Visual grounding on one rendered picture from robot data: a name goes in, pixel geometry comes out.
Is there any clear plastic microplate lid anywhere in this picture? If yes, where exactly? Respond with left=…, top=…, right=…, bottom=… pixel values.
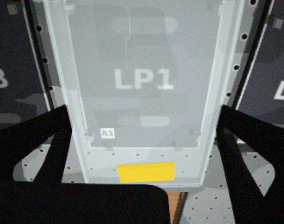
left=43, top=0, right=245, bottom=187

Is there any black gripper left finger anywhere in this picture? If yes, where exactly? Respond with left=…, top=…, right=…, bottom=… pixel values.
left=0, top=104, right=72, bottom=183

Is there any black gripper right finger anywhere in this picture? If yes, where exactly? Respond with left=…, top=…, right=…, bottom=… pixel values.
left=216, top=104, right=284, bottom=224

